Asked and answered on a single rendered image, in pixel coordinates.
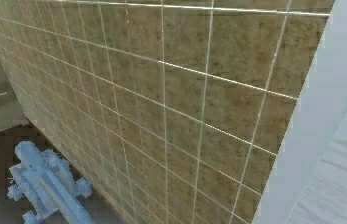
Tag pale blue angular fixture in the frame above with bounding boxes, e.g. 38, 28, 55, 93
6, 140, 97, 224

